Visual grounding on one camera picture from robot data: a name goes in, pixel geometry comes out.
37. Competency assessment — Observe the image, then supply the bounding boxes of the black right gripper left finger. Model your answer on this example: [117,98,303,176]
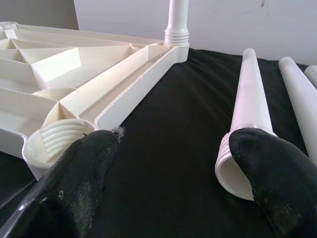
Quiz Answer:
[0,130,123,238]

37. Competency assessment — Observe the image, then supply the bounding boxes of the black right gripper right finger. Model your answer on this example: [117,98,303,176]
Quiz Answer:
[228,128,317,238]

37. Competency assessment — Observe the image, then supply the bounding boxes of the white plastic table top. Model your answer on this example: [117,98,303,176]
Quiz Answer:
[0,21,190,181]

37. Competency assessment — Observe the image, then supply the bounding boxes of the white plastic table leg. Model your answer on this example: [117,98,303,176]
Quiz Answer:
[304,64,317,90]
[163,0,190,48]
[214,48,279,201]
[278,57,317,159]

